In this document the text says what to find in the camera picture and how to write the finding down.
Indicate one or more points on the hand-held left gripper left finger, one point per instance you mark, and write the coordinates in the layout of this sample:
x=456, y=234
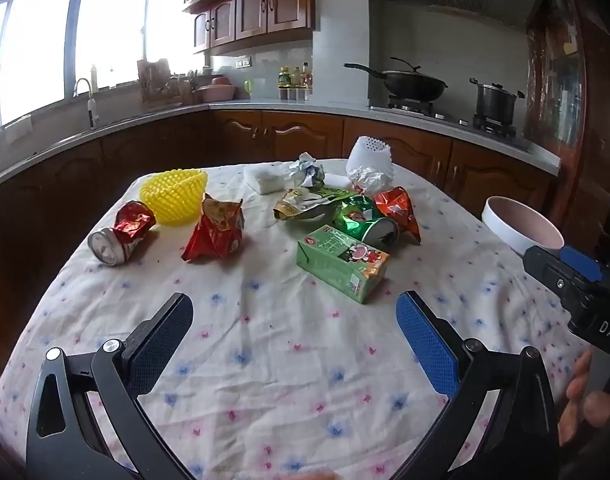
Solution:
x=160, y=345

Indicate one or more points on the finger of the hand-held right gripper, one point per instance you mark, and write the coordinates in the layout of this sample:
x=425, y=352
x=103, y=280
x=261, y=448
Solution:
x=547, y=267
x=580, y=262

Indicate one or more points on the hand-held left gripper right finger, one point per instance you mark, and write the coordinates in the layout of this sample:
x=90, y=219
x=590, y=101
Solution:
x=427, y=345

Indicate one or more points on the white pink bowl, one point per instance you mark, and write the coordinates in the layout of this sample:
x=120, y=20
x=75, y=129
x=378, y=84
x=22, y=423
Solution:
x=522, y=225

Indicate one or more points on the green spouted drink pouch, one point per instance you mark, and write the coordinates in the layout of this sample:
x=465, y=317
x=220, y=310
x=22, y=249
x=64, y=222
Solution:
x=310, y=201

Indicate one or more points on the white foam block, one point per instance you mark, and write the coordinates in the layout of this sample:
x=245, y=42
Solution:
x=265, y=179

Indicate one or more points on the person's right hand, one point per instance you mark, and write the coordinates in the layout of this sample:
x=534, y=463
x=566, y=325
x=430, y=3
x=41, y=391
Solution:
x=582, y=400

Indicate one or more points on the crushed red can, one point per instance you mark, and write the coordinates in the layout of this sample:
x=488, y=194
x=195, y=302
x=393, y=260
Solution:
x=120, y=237

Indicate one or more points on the green juice carton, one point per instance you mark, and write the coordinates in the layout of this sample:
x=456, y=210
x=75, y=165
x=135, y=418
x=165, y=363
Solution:
x=340, y=262

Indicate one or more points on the red snack bag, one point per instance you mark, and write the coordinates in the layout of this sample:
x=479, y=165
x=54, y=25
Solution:
x=215, y=232

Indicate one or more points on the orange snack wrapper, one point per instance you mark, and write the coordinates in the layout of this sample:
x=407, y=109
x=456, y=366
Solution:
x=400, y=210

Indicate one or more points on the yellow foam fruit net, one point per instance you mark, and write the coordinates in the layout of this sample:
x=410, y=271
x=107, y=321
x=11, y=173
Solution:
x=172, y=197

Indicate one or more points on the crumpled white paper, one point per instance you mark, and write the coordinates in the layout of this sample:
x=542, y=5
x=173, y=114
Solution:
x=372, y=182

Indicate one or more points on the steel cooking pot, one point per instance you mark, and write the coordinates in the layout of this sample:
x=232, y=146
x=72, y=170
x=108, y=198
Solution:
x=495, y=102

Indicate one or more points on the glass door cabinet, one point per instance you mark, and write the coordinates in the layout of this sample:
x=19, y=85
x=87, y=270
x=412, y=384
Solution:
x=565, y=90

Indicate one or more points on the gas stove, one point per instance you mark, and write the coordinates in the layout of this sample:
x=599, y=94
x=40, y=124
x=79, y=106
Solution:
x=435, y=110

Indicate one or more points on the white foam fruit net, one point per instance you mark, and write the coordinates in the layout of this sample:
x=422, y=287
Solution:
x=367, y=152

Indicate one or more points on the crumpled foil paper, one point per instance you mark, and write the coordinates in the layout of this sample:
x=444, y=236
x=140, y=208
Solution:
x=307, y=170

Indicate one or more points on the black wok with lid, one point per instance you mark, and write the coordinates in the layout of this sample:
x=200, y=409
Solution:
x=415, y=85

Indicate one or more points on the wooden lower cabinets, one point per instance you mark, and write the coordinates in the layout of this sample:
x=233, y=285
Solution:
x=305, y=132

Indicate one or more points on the wooden cabinets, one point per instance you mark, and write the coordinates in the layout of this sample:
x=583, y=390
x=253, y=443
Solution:
x=255, y=10
x=305, y=132

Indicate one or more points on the kitchen faucet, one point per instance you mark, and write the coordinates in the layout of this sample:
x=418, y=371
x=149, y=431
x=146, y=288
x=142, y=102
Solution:
x=91, y=107

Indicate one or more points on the pink basin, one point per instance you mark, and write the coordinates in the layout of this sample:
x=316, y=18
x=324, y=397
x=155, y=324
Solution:
x=217, y=94

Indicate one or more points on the grey kitchen countertop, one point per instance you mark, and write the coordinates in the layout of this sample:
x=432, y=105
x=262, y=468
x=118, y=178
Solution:
x=295, y=105

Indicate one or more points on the row of spice jars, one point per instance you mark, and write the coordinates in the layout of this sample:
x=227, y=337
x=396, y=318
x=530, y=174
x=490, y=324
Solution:
x=295, y=94

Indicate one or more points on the green label bottle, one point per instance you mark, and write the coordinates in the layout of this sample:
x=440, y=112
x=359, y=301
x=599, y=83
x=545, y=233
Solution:
x=284, y=77

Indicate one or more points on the yellow oil bottle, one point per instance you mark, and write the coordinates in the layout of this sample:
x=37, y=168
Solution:
x=296, y=78

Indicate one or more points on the kitchen window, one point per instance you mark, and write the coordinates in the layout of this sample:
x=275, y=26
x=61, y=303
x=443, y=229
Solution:
x=40, y=45

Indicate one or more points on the wooden upper cabinets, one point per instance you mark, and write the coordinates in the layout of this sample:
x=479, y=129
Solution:
x=255, y=10

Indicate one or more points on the wall outlet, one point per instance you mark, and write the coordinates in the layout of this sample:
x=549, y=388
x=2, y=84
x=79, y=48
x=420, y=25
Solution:
x=244, y=62

